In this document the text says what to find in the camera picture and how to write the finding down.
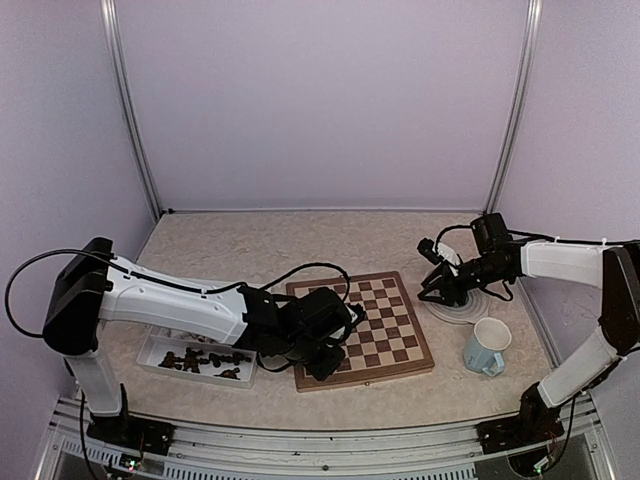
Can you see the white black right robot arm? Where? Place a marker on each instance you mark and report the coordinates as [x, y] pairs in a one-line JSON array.
[[584, 295]]

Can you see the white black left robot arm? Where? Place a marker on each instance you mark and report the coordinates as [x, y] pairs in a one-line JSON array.
[[97, 286]]

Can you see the front aluminium rail base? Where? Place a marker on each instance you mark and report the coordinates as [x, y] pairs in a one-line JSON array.
[[441, 451]]

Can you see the left aluminium frame post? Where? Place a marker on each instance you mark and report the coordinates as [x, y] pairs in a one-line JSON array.
[[115, 46]]

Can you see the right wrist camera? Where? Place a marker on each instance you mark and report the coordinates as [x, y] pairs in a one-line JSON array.
[[438, 253]]

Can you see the dark chess pieces pile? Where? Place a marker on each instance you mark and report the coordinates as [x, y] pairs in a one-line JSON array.
[[194, 359]]

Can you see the white plastic divided tray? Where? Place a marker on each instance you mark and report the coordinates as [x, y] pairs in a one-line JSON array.
[[159, 341]]

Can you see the rear aluminium frame rail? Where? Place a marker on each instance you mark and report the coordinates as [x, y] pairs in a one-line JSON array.
[[174, 211]]

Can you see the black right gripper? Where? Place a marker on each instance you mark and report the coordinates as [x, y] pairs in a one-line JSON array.
[[448, 284]]

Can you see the blue spiral ceramic plate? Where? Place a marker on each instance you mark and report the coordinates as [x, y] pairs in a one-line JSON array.
[[476, 308]]

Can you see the aluminium frame post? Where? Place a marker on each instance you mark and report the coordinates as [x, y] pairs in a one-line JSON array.
[[517, 106], [115, 46]]

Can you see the right aluminium frame post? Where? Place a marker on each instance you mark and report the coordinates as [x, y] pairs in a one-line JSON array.
[[517, 106]]

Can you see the light blue ceramic mug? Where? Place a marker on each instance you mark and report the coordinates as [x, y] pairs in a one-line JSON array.
[[485, 348]]

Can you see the wooden chess board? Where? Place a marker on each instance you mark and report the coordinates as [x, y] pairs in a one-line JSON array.
[[388, 344]]

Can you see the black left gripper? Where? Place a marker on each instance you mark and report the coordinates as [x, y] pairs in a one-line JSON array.
[[323, 370]]

